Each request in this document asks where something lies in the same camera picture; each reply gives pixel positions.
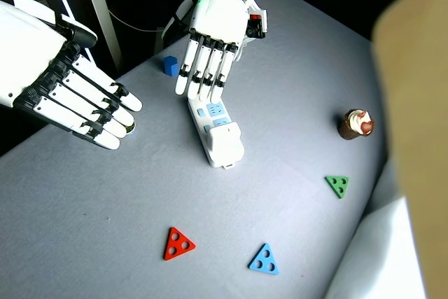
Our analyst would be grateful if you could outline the blue triangle block three holes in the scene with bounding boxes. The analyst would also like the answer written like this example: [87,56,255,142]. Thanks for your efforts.
[248,242,280,276]

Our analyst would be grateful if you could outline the brown board panel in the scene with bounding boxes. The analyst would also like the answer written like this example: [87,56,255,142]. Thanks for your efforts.
[370,0,448,299]

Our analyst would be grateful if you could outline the red triangle block three holes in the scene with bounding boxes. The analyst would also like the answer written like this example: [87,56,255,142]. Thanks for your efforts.
[162,226,197,262]

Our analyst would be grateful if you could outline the grey table cloth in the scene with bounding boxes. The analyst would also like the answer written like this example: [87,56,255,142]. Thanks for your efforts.
[0,0,389,299]

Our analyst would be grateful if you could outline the green triangle block three holes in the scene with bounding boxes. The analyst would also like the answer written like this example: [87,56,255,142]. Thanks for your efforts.
[324,174,350,200]

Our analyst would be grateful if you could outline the blue cube block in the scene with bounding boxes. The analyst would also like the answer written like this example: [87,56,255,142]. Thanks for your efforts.
[162,55,180,78]

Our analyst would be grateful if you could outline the white power strip blue sockets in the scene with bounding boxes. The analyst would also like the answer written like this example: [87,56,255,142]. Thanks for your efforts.
[185,97,246,171]

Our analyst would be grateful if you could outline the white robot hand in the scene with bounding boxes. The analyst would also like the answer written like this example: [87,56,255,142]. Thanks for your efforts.
[0,0,144,151]
[161,0,250,104]

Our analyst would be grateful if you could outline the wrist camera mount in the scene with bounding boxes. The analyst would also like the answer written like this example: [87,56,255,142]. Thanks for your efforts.
[244,0,270,40]

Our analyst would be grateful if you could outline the white background cloth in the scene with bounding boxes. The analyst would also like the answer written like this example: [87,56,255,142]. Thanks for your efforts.
[323,158,430,299]

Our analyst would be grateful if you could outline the white charger block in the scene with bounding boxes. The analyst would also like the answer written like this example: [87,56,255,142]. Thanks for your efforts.
[208,120,246,164]

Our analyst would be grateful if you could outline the white frame post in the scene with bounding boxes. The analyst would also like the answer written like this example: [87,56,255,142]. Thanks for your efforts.
[77,0,123,74]

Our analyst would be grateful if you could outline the toy chocolate cupcake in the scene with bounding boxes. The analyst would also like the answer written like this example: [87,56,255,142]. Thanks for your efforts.
[337,108,375,141]

